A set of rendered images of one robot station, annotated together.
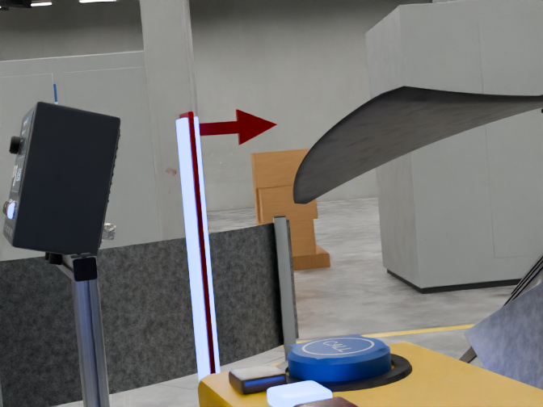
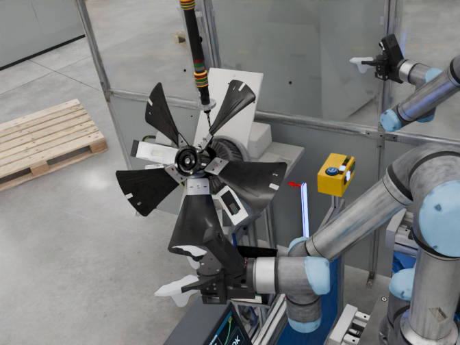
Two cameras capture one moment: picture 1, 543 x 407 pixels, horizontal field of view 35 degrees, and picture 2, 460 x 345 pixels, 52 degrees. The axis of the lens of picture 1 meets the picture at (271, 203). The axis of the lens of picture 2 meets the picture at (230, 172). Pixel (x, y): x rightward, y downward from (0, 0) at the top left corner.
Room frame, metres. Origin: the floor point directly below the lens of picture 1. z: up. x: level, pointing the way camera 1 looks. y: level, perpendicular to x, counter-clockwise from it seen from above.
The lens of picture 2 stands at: (1.50, 0.94, 2.20)
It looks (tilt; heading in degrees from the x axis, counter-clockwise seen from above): 36 degrees down; 234
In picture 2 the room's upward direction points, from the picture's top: 9 degrees counter-clockwise
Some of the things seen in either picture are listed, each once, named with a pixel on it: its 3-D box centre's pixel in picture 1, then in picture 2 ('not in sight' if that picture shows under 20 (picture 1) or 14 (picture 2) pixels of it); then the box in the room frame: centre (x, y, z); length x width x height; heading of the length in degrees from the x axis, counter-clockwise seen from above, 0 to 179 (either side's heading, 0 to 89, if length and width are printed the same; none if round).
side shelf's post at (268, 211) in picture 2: not in sight; (269, 219); (0.21, -0.57, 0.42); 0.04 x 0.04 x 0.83; 20
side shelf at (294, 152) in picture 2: not in sight; (262, 156); (0.21, -0.57, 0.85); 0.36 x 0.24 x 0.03; 110
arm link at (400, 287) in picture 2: not in sight; (414, 300); (0.76, 0.58, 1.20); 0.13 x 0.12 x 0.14; 42
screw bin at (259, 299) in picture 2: not in sight; (251, 274); (0.78, -0.04, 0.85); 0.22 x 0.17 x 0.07; 34
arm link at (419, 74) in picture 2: not in sight; (428, 79); (0.10, 0.20, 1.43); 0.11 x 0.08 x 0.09; 80
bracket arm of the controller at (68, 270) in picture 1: (73, 261); not in sight; (1.16, 0.27, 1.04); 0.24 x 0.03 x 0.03; 20
